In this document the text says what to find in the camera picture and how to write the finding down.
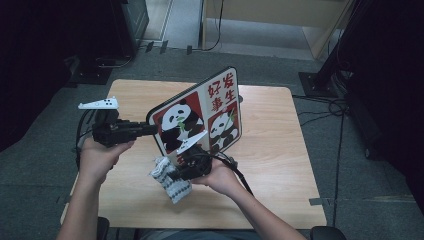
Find black metal stand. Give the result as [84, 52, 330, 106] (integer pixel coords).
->
[298, 0, 368, 99]

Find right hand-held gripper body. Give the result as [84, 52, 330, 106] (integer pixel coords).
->
[176, 129, 214, 181]

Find white grey patterned cloth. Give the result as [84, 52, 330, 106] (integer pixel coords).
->
[148, 156, 194, 205]

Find light wooden cabinet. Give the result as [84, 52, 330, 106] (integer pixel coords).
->
[201, 0, 354, 61]

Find person's left hand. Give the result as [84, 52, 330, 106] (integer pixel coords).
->
[78, 136, 135, 186]

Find person's grey trousers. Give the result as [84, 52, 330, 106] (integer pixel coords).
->
[139, 229, 261, 240]

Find panda print board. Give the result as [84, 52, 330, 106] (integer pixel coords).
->
[145, 66, 243, 166]

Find dark cabinet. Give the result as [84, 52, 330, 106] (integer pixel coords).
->
[111, 0, 150, 58]

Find thin black hanging cable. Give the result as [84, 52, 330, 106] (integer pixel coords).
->
[191, 0, 225, 53]

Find hand-held gripper cable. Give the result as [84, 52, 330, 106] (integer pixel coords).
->
[74, 109, 98, 171]
[199, 151, 255, 196]

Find person's right hand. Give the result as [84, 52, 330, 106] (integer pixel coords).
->
[190, 158, 246, 198]

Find left hand-held gripper cable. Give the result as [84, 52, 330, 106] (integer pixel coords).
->
[74, 109, 98, 171]

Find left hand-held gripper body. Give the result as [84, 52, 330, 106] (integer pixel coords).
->
[77, 96, 145, 148]

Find black floor cables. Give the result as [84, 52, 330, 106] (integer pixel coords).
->
[292, 94, 350, 225]

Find right hand-held gripper cable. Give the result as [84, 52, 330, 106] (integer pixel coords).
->
[199, 151, 255, 196]

